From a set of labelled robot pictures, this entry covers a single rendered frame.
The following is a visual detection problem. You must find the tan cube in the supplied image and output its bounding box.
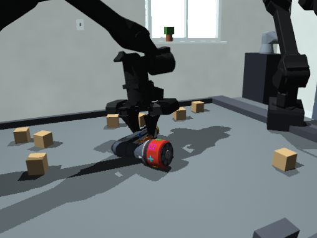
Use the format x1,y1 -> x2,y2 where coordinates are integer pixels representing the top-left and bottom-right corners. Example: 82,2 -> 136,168
13,127 -> 31,144
173,107 -> 186,120
107,114 -> 119,128
192,101 -> 204,113
33,131 -> 54,148
26,153 -> 49,175
138,113 -> 145,127
272,148 -> 297,171

